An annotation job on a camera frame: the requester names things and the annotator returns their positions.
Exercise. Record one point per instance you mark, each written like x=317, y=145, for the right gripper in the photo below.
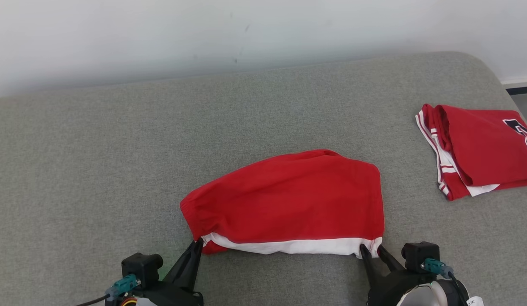
x=390, y=291

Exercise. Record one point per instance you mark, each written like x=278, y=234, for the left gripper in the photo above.
x=174, y=297

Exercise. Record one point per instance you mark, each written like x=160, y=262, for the red white basketball jersey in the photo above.
x=480, y=144

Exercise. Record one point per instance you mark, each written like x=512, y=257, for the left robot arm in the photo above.
x=145, y=303

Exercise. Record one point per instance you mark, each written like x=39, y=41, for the white skirting board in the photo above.
x=518, y=80

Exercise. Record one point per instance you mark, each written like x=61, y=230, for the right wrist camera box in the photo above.
x=418, y=255

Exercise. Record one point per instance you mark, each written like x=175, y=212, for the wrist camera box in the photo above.
x=140, y=267
x=418, y=255

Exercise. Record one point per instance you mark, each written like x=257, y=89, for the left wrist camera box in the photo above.
x=140, y=267

